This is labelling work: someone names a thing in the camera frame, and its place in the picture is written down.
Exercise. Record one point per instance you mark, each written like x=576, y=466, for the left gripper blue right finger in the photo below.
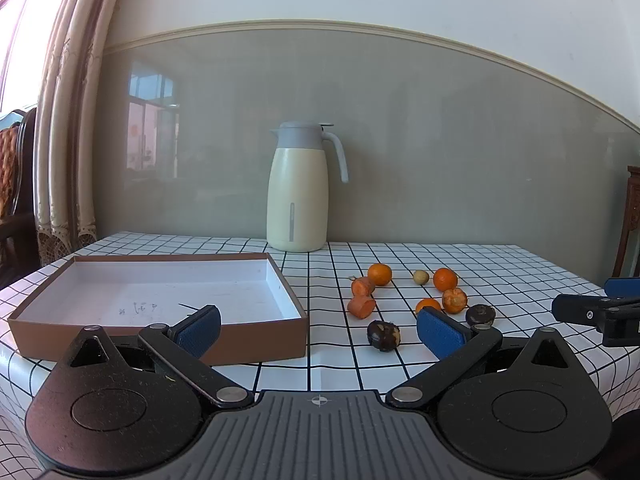
x=460, y=350

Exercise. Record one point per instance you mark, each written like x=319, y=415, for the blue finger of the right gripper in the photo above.
x=586, y=310
x=622, y=287

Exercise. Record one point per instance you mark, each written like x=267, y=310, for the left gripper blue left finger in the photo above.
x=179, y=348

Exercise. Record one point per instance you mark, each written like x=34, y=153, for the peeled rough mandarin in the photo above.
x=454, y=300

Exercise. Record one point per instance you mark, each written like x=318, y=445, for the orange mandarin front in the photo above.
x=428, y=303

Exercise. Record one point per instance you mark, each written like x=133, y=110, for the orange mandarin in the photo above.
x=380, y=274
x=428, y=303
x=445, y=279

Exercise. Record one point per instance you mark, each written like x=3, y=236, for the small yellow-green longan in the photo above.
x=420, y=277

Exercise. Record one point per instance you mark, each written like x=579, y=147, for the carrot piece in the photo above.
x=362, y=286
x=361, y=306

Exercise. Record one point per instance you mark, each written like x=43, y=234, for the dark wooden furniture right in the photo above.
x=630, y=218

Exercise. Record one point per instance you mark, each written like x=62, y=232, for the brown cardboard box tray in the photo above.
x=261, y=318

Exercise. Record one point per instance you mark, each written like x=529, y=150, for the white grid tablecloth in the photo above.
x=517, y=284

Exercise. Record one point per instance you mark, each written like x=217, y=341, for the wooden bench with cushion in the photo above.
x=19, y=244

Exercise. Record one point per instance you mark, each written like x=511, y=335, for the cream thermos jug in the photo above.
x=298, y=189

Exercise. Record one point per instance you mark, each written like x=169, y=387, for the beige lace curtain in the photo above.
x=63, y=167

